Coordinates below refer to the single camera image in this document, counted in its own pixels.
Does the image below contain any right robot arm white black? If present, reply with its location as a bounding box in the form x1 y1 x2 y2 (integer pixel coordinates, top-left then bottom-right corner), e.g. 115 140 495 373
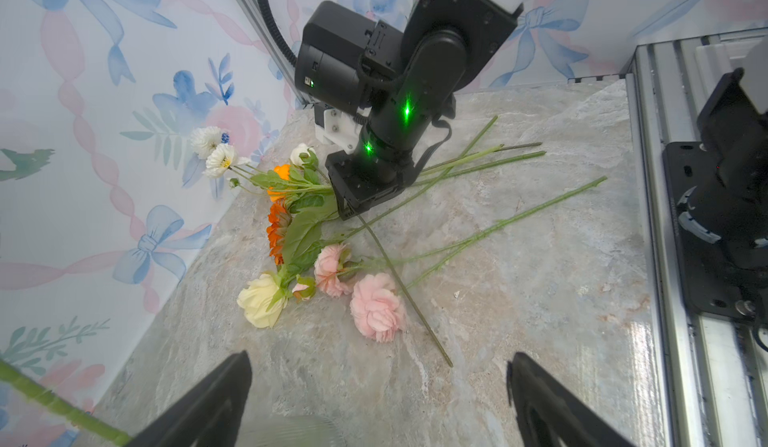
304 0 526 220

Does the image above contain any large orange poppy stem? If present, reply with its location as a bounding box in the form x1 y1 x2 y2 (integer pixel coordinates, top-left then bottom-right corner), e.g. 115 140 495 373
1 360 133 446

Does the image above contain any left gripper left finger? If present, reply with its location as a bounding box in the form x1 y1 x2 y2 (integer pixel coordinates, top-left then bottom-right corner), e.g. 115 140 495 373
129 351 252 447

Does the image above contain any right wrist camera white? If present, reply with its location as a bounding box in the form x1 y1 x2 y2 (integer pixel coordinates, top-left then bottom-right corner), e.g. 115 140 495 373
295 1 404 153

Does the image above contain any white flower stem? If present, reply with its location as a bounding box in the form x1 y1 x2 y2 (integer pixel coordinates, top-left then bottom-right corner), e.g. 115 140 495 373
190 126 319 185

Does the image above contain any black corrugated cable hose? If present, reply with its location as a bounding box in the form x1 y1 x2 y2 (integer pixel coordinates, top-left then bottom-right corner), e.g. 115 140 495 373
251 0 301 70

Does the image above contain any pale yellow rose stem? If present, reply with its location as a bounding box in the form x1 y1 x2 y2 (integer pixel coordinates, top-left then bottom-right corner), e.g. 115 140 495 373
237 203 335 328

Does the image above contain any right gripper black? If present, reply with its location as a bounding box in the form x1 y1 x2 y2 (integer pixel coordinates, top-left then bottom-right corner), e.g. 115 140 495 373
326 27 468 219

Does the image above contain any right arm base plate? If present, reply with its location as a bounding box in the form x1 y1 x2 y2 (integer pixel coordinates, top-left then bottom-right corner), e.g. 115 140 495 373
662 68 768 328

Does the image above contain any small pink carnation stem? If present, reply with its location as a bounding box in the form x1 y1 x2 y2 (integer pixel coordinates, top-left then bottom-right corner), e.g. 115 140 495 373
291 233 486 305

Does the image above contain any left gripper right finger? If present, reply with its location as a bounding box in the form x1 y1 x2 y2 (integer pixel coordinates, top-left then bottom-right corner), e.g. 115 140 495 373
506 352 631 447

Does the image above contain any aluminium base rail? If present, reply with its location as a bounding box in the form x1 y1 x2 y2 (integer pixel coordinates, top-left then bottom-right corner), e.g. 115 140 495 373
626 28 767 446

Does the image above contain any pink carnation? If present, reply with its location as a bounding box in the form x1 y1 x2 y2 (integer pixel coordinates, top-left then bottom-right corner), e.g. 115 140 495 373
350 176 608 343

